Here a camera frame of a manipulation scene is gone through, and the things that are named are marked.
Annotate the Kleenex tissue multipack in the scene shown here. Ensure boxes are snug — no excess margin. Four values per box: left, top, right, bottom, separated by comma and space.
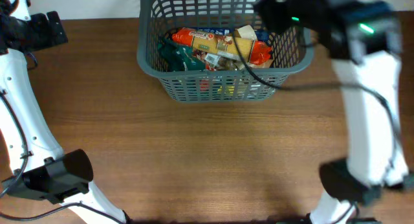
193, 27, 270, 41

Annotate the beige rice pouch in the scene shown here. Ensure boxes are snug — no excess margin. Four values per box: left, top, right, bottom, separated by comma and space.
234, 25, 274, 69

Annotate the San Remo spaghetti packet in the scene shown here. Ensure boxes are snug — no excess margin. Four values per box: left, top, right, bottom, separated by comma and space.
172, 28, 272, 65

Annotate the clear mushroom pouch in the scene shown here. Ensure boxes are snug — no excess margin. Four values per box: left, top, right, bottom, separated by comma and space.
193, 50, 239, 71

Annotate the green Nescafe coffee bag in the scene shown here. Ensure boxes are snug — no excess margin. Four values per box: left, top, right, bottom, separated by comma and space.
156, 36, 235, 96

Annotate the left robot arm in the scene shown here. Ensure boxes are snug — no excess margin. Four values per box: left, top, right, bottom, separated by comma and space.
1, 0, 131, 223

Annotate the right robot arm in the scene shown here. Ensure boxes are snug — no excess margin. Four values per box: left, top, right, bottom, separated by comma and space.
254, 0, 413, 223

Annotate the grey plastic slotted basket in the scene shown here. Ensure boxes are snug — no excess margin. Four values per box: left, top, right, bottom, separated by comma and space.
136, 0, 314, 103

